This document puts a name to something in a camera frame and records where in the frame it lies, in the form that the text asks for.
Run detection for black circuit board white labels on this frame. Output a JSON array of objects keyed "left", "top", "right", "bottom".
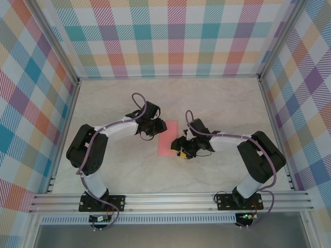
[{"left": 88, "top": 215, "right": 114, "bottom": 223}]

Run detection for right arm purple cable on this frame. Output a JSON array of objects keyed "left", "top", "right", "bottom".
[{"left": 185, "top": 110, "right": 279, "bottom": 229}]

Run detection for thin aluminium wall base rail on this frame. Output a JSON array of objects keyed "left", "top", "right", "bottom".
[{"left": 77, "top": 74, "right": 261, "bottom": 81}]

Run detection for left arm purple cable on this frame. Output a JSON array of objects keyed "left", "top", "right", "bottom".
[{"left": 77, "top": 92, "right": 151, "bottom": 230}]

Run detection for wide aluminium mounting rail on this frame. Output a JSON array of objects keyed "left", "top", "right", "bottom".
[{"left": 28, "top": 191, "right": 315, "bottom": 214}]

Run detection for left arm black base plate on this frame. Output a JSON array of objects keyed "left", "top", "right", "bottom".
[{"left": 79, "top": 195, "right": 127, "bottom": 212}]

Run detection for grey metal base panel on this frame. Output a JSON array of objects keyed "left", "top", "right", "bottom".
[{"left": 33, "top": 224, "right": 311, "bottom": 248}]

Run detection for aluminium table edge rail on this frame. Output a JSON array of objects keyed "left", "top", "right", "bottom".
[
  {"left": 45, "top": 80, "right": 82, "bottom": 194},
  {"left": 258, "top": 77, "right": 295, "bottom": 191}
]

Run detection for slotted white cable duct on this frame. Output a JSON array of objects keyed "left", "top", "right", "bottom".
[{"left": 41, "top": 215, "right": 237, "bottom": 225}]

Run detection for pink square paper sheet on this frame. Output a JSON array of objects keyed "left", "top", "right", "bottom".
[{"left": 157, "top": 120, "right": 178, "bottom": 157}]

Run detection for black circuit board green light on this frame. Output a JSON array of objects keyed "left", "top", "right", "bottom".
[{"left": 236, "top": 212, "right": 259, "bottom": 222}]

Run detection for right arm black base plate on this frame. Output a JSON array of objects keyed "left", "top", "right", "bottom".
[{"left": 216, "top": 193, "right": 264, "bottom": 211}]

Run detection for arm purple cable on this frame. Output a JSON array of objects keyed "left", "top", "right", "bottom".
[
  {"left": 77, "top": 92, "right": 151, "bottom": 230},
  {"left": 185, "top": 110, "right": 279, "bottom": 229}
]

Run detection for aluminium corner post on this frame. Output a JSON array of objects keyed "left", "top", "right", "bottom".
[
  {"left": 258, "top": 0, "right": 305, "bottom": 81},
  {"left": 30, "top": 0, "right": 80, "bottom": 85}
]

